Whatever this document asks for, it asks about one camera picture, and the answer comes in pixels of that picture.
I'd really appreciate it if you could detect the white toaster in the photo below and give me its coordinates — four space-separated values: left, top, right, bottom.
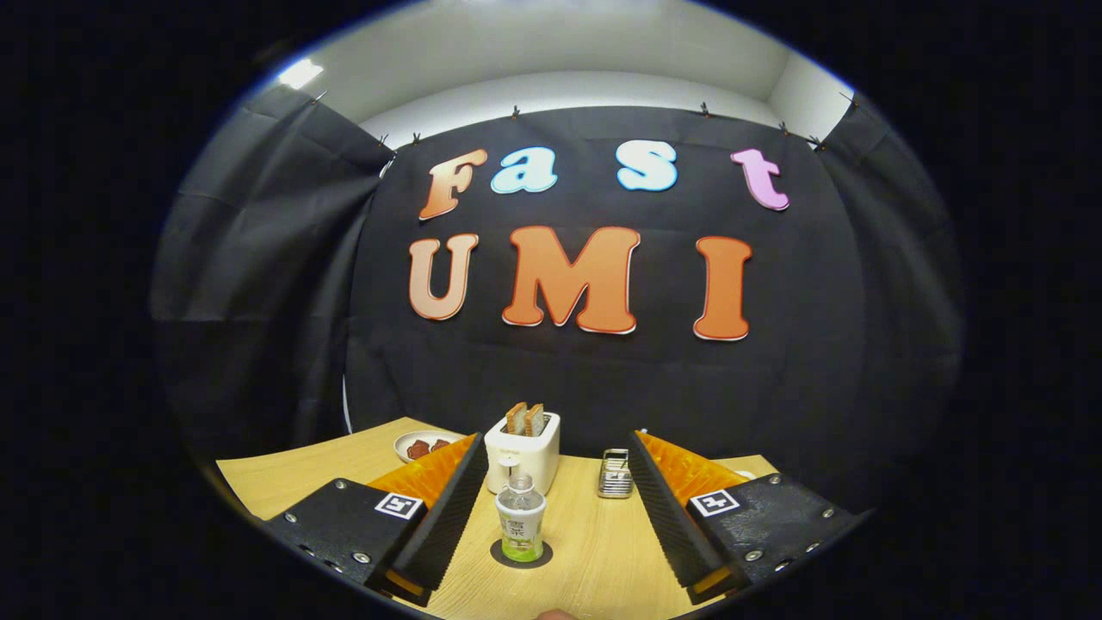
484 412 561 495

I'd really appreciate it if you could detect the clear juice bottle white label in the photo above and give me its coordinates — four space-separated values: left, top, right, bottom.
495 473 548 563

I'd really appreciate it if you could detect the small ceiling light panel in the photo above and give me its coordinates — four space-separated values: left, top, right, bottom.
277 59 325 90

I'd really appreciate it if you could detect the white oval plate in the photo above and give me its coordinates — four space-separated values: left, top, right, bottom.
393 430 466 464

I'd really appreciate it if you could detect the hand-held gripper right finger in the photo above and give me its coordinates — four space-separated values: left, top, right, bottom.
629 430 866 605

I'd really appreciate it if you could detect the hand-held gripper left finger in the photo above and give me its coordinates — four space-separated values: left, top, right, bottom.
257 432 489 607

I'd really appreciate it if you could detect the dark brown round coaster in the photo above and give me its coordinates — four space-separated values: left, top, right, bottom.
490 539 554 569

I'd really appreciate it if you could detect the wooden table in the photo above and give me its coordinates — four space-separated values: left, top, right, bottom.
215 417 780 620

